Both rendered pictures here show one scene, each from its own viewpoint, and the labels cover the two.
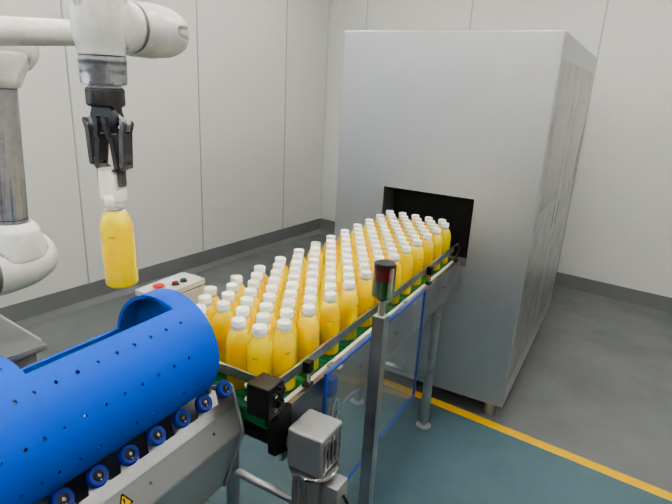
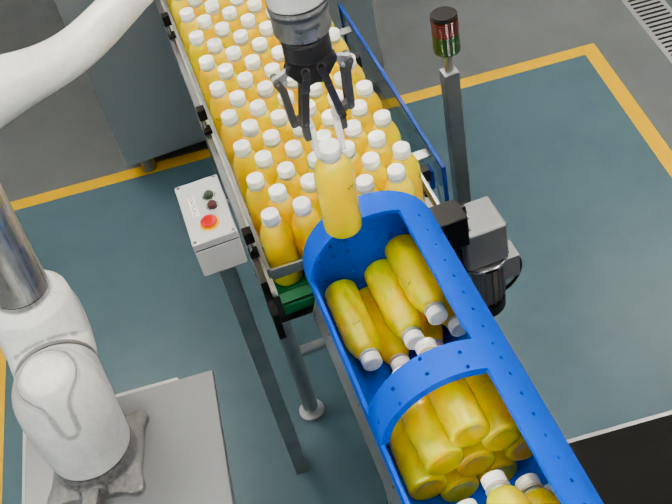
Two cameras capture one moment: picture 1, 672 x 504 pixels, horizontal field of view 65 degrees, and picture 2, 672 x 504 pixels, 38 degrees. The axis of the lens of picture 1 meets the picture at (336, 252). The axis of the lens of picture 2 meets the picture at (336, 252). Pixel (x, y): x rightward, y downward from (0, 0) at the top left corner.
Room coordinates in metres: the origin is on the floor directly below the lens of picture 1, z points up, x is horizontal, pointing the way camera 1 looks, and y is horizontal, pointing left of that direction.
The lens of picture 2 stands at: (0.11, 1.26, 2.53)
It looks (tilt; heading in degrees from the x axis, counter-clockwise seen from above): 46 degrees down; 323
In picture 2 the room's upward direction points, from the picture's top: 14 degrees counter-clockwise
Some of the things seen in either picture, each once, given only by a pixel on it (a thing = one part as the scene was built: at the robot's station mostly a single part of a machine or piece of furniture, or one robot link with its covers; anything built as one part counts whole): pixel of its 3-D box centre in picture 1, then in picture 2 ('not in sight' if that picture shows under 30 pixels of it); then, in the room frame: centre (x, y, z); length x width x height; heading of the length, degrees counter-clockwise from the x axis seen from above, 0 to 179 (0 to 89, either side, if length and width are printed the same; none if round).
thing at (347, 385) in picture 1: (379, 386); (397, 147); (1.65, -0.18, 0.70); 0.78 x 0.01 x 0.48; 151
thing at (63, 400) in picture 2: not in sight; (66, 405); (1.30, 1.04, 1.18); 0.18 x 0.16 x 0.22; 157
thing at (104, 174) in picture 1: (105, 183); (313, 137); (1.12, 0.51, 1.50); 0.03 x 0.01 x 0.07; 151
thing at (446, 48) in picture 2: (383, 287); (446, 40); (1.39, -0.14, 1.18); 0.06 x 0.06 x 0.05
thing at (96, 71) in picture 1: (103, 72); (300, 15); (1.10, 0.48, 1.73); 0.09 x 0.09 x 0.06
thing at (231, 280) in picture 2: not in sight; (264, 369); (1.54, 0.52, 0.50); 0.04 x 0.04 x 1.00; 61
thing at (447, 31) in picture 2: (384, 272); (444, 24); (1.39, -0.14, 1.23); 0.06 x 0.06 x 0.04
